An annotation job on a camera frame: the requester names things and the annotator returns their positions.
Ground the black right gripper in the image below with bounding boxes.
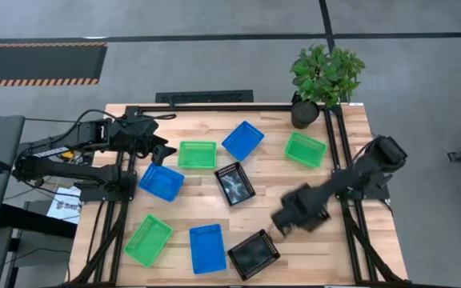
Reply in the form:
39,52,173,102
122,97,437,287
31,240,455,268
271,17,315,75
272,182,331,237

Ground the blue plastic basket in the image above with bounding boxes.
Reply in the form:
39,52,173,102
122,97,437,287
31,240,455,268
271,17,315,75
188,223,228,276
138,162,186,203
221,120,266,162

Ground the green plastic basket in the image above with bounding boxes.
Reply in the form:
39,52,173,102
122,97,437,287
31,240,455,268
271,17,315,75
123,214,174,269
177,140,218,170
283,131,328,169

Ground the white printed paper sign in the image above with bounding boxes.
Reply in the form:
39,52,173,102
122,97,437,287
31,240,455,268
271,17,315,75
46,186,82,225

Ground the black floor vent grille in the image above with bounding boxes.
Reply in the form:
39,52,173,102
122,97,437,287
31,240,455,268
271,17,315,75
154,89,255,104

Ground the green leafy plant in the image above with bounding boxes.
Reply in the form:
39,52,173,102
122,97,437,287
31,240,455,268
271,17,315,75
289,43,367,108

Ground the black hazard-striped floor mat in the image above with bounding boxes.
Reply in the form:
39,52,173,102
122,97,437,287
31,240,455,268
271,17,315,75
0,42,109,88

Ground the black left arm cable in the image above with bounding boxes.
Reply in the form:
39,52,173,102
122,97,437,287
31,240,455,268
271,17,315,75
52,108,118,139

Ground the black plastic basket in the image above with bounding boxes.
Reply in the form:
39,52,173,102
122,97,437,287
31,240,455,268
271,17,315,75
226,228,282,282
213,161,257,207

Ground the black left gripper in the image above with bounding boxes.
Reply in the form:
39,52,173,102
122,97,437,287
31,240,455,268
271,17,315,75
110,114,178,167

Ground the black plant pot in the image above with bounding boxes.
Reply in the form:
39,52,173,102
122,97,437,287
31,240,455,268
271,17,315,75
290,92,321,130

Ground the black aluminium table frame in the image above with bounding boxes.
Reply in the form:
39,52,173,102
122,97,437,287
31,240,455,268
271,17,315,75
68,103,407,287

